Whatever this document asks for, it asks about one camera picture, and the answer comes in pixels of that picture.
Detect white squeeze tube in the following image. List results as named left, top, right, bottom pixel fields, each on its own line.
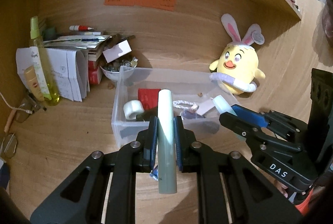
left=196, top=99, right=215, bottom=116

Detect pink white braided cord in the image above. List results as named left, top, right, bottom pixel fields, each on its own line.
left=171, top=99, right=200, bottom=112

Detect pale green cylinder tube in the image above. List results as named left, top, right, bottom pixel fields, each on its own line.
left=158, top=89, right=177, bottom=195

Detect white tape roll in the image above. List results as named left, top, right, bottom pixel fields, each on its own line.
left=123, top=100, right=144, bottom=121

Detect light blue small tube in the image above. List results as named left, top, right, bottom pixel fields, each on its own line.
left=212, top=95, right=237, bottom=116

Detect blue card pack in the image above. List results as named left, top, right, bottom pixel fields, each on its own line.
left=150, top=165, right=159, bottom=181

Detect dark green bottle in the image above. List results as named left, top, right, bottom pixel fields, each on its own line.
left=135, top=107, right=158, bottom=121

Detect orange sleeve forearm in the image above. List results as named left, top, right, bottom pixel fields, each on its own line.
left=295, top=184, right=332, bottom=220

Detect person's hand on handle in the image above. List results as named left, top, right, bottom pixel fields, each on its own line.
left=274, top=180, right=288, bottom=198

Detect yellow chick bunny plush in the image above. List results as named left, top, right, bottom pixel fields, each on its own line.
left=209, top=14, right=265, bottom=95

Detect clear plastic storage bin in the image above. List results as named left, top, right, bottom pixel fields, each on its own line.
left=111, top=66, right=238, bottom=147

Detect eyeglasses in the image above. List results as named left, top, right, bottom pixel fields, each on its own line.
left=1, top=133, right=18, bottom=159

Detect red booklet in bin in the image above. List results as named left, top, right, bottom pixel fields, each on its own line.
left=138, top=88, right=161, bottom=110

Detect yellow green spray bottle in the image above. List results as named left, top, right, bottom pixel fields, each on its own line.
left=29, top=16, right=60, bottom=106

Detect red box stack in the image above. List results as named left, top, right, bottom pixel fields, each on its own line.
left=88, top=61, right=103, bottom=85

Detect white paper boxes stack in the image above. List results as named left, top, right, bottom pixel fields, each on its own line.
left=16, top=47, right=90, bottom=102

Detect white ceramic bowl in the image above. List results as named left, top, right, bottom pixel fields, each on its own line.
left=100, top=66, right=135, bottom=82

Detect beige cream tube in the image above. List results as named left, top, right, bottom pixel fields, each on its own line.
left=24, top=66, right=45, bottom=102

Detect pink white small box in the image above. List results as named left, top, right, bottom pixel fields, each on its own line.
left=103, top=40, right=132, bottom=63

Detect red white marker pen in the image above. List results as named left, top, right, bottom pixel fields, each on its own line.
left=69, top=25, right=94, bottom=31

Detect white charging cable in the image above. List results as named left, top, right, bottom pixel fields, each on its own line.
left=0, top=92, right=33, bottom=115

